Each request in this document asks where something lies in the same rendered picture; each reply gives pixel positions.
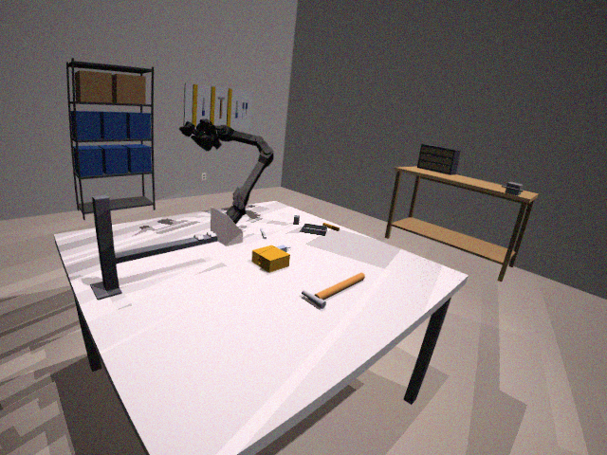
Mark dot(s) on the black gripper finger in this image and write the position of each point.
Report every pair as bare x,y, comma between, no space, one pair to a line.
200,140
185,129

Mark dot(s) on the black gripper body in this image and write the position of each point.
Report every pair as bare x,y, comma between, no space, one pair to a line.
200,133

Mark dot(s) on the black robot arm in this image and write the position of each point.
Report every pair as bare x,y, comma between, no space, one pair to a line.
225,133

